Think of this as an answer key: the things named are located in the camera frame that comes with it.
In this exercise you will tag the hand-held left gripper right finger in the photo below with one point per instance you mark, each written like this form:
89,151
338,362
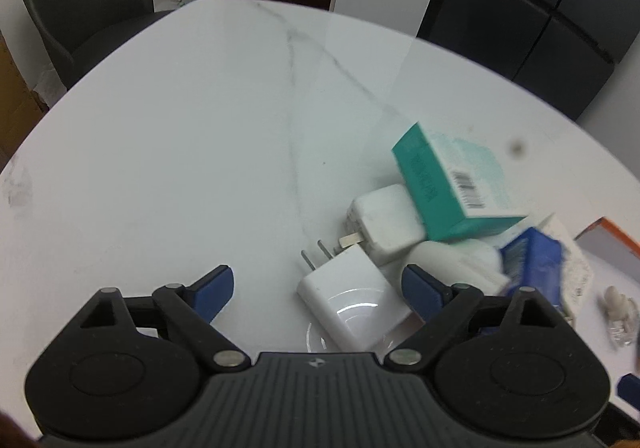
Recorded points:
416,293

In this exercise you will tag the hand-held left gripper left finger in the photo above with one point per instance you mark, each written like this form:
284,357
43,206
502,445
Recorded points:
215,289

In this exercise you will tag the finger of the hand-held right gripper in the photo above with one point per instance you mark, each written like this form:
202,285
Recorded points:
630,390

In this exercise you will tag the white glossy charger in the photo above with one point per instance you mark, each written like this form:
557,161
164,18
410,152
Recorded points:
350,293

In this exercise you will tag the blue box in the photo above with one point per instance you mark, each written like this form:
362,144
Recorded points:
535,258

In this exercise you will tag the orange-edged tray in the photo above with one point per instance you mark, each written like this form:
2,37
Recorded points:
615,248

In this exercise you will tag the white round bottle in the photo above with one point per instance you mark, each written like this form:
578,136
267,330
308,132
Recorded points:
450,258

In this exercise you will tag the white rounded charger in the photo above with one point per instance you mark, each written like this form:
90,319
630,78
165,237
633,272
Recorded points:
385,223

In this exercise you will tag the clear plastic piece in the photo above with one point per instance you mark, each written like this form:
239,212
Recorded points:
617,308

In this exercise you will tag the teal box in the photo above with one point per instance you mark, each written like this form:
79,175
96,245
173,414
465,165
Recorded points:
440,198

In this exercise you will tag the clear glass saucer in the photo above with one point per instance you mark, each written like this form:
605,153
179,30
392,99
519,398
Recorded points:
316,335

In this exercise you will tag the white printed box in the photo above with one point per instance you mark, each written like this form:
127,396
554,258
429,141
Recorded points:
575,273

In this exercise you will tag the brown cardboard box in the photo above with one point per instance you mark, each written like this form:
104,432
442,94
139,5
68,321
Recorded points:
12,98

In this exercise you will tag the black cabinet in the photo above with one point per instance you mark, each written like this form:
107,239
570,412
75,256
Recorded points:
525,3

